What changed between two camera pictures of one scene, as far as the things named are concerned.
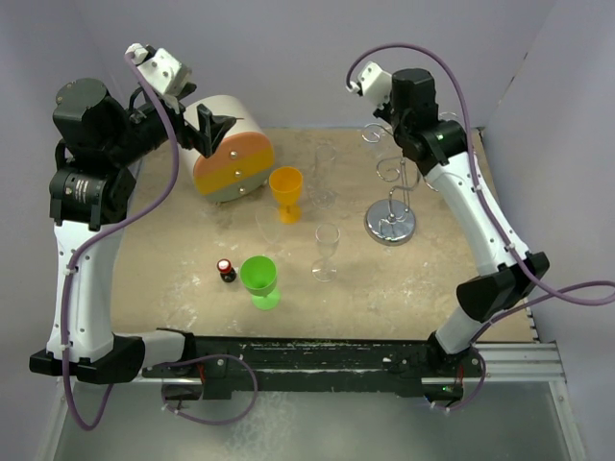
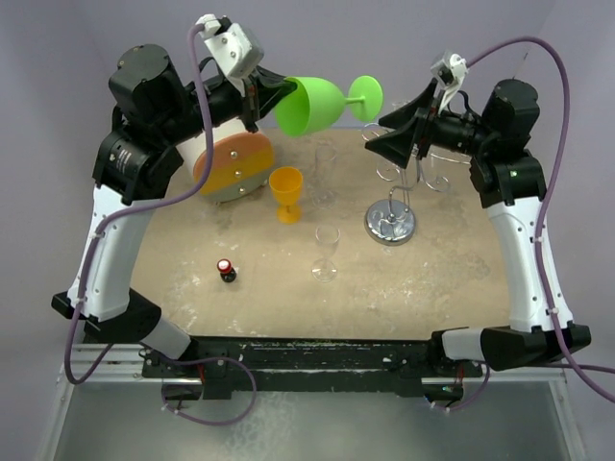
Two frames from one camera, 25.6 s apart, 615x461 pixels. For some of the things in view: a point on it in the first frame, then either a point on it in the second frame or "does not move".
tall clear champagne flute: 324,166 does not move
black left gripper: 211,127 -> 267,84
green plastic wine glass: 258,276 -> 313,106
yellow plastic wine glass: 286,182 does not move
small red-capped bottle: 227,273 does not move
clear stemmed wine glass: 328,236 does not move
